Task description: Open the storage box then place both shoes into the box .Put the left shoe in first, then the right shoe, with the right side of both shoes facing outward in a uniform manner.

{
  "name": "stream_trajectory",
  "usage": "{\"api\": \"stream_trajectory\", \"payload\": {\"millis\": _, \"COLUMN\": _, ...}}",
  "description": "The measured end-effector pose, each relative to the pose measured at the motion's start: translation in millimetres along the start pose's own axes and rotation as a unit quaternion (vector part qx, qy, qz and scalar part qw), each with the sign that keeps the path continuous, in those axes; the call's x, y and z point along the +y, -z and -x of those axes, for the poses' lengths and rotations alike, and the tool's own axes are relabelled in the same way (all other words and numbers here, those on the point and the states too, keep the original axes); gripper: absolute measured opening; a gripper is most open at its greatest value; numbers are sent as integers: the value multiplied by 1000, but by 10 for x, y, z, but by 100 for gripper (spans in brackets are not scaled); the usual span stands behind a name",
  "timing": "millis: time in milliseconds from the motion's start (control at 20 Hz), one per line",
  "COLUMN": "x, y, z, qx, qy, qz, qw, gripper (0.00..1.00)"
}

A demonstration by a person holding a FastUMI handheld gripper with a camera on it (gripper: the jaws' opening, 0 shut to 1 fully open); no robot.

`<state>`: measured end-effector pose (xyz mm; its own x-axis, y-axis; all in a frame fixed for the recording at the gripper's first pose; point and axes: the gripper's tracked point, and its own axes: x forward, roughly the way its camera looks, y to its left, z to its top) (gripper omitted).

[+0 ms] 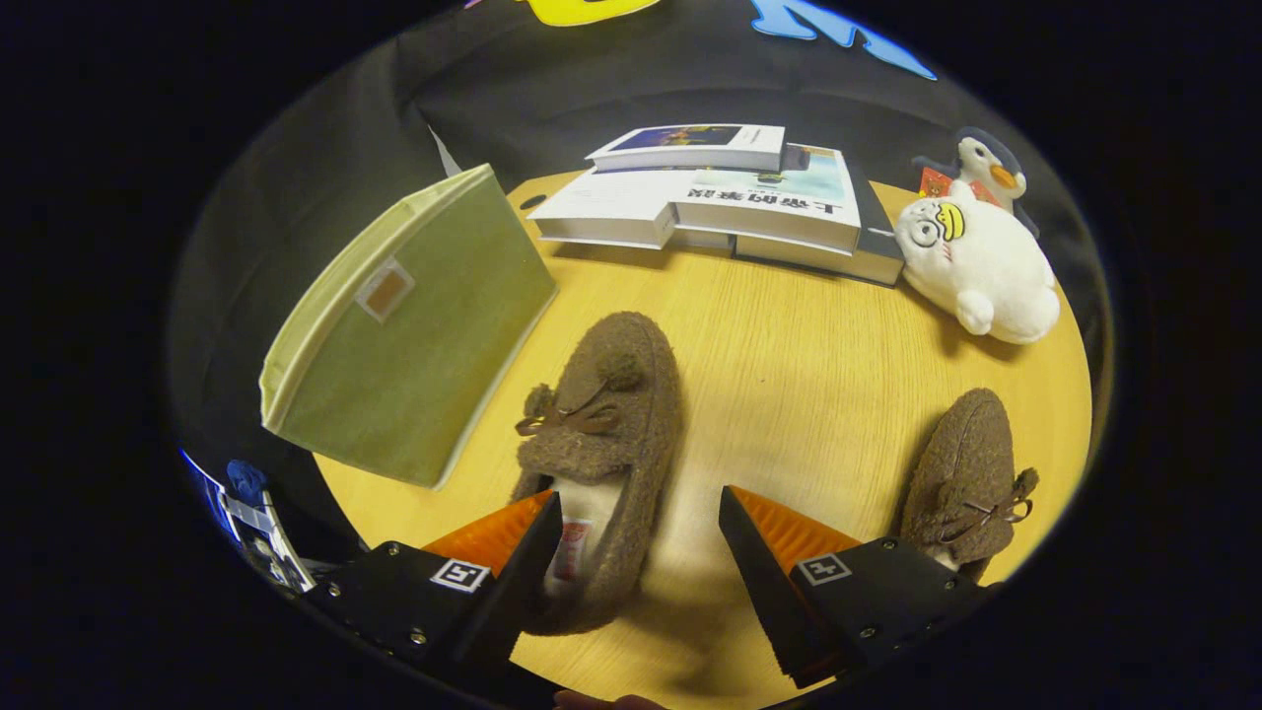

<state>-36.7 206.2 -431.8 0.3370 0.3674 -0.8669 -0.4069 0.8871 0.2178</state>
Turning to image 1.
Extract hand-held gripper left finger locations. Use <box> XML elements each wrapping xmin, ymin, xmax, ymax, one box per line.
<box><xmin>304</xmin><ymin>490</ymin><xmax>564</xmax><ymax>681</ymax></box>

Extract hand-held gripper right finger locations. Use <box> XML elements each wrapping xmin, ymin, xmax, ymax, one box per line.
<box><xmin>718</xmin><ymin>485</ymin><xmax>987</xmax><ymax>689</ymax></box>

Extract brown fuzzy shoe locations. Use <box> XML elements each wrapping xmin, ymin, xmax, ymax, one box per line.
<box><xmin>895</xmin><ymin>388</ymin><xmax>1039</xmax><ymax>585</ymax></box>
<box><xmin>513</xmin><ymin>312</ymin><xmax>683</xmax><ymax>637</ymax></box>

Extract green fabric storage box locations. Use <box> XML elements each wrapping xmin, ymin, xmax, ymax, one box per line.
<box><xmin>259</xmin><ymin>163</ymin><xmax>559</xmax><ymax>491</ymax></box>

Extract computer monitor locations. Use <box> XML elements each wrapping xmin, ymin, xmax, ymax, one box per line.
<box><xmin>180</xmin><ymin>449</ymin><xmax>316</xmax><ymax>593</ymax></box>

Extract blue crumpled cloth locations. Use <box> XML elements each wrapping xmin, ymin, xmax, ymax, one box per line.
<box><xmin>227</xmin><ymin>461</ymin><xmax>269</xmax><ymax>509</ymax></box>

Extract white round plush toy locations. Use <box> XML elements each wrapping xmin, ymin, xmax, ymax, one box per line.
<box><xmin>894</xmin><ymin>179</ymin><xmax>1062</xmax><ymax>346</ymax></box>

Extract white book with blue picture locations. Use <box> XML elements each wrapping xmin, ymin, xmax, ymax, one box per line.
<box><xmin>586</xmin><ymin>123</ymin><xmax>787</xmax><ymax>175</ymax></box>

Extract blue grey penguin plush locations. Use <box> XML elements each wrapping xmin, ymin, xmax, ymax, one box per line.
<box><xmin>912</xmin><ymin>126</ymin><xmax>1041</xmax><ymax>238</ymax></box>

